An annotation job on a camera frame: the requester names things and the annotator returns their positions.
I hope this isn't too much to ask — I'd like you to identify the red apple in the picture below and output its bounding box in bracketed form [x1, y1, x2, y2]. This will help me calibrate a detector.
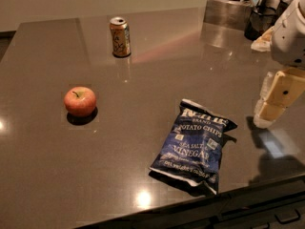
[64, 87, 96, 117]

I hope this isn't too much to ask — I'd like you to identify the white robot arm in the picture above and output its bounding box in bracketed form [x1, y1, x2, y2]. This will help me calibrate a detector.
[254, 0, 305, 129]

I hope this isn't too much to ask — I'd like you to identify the blue potato chip bag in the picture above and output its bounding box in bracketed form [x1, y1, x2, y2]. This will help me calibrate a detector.
[150, 99, 237, 194]

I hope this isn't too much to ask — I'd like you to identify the black mesh cup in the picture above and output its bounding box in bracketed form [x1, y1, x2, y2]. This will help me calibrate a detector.
[244, 6, 275, 41]

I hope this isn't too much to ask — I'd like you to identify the black drawer handle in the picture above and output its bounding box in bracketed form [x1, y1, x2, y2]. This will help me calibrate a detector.
[274, 209, 301, 224]

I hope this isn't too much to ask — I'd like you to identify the white crumpled napkin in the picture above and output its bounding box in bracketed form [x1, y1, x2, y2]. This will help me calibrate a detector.
[251, 27, 274, 52]

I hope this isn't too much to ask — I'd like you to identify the orange soda can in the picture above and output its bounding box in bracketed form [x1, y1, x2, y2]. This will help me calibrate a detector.
[110, 16, 132, 57]

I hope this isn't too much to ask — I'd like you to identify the steel snack dispenser base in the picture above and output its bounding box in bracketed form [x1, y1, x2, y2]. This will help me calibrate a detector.
[203, 0, 252, 31]

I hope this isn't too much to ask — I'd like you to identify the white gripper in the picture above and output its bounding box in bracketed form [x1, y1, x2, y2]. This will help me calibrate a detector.
[254, 0, 305, 129]

